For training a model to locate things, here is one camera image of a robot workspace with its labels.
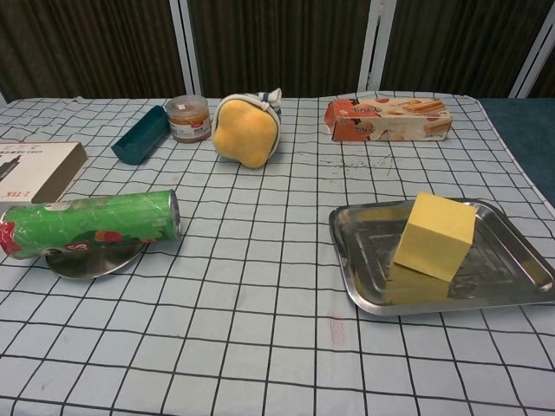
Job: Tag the yellow foam block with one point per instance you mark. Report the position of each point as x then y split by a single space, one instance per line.
433 234

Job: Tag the green chip can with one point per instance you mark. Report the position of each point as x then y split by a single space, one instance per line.
86 221

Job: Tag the yellow plush toy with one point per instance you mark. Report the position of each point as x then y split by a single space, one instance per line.
243 130

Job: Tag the rectangular steel tray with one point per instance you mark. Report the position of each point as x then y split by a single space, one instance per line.
373 268

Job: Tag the clear jar brown contents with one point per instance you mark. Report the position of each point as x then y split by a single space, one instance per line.
188 121

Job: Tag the orange biscuit box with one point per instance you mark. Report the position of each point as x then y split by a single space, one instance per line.
390 121

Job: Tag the teal plastic container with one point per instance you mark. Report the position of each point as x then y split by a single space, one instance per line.
139 138

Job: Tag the round metal dish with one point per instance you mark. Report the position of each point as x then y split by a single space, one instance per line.
91 265

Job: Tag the white partition frame post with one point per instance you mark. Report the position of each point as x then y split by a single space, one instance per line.
531 65
374 43
187 52

